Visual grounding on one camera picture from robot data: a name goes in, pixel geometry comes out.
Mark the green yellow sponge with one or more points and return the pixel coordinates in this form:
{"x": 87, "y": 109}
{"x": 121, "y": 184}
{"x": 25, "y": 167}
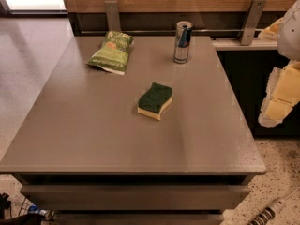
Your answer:
{"x": 155, "y": 101}

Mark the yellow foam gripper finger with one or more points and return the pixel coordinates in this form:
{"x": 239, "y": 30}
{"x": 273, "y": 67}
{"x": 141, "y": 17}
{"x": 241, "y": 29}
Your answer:
{"x": 271, "y": 32}
{"x": 282, "y": 94}

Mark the grey drawer cabinet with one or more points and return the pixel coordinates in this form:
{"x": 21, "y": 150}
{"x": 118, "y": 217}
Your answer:
{"x": 85, "y": 152}

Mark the white power strip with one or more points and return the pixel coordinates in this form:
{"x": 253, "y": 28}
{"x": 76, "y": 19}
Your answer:
{"x": 270, "y": 211}

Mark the silver blue energy drink can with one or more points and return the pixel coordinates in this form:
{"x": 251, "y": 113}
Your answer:
{"x": 182, "y": 40}

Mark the right metal wall bracket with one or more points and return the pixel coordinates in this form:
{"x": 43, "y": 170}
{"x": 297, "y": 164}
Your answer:
{"x": 253, "y": 17}

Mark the black wire object on floor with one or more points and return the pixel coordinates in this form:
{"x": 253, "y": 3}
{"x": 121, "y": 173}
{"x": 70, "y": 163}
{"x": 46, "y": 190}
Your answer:
{"x": 28, "y": 219}

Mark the horizontal metal rail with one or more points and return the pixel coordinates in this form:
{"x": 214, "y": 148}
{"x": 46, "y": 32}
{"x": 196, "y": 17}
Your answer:
{"x": 196, "y": 32}

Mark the left metal wall bracket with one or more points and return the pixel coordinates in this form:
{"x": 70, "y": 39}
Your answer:
{"x": 112, "y": 15}

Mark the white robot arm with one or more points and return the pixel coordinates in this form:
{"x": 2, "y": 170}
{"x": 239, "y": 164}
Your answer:
{"x": 288, "y": 43}

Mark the plastic bottle on floor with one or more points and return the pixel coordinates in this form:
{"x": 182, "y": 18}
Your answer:
{"x": 47, "y": 214}

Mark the metal wall bracket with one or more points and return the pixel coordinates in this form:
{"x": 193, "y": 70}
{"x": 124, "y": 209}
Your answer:
{"x": 253, "y": 17}
{"x": 112, "y": 15}

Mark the green jalapeno chip bag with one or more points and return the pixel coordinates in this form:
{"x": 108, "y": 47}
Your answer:
{"x": 114, "y": 53}

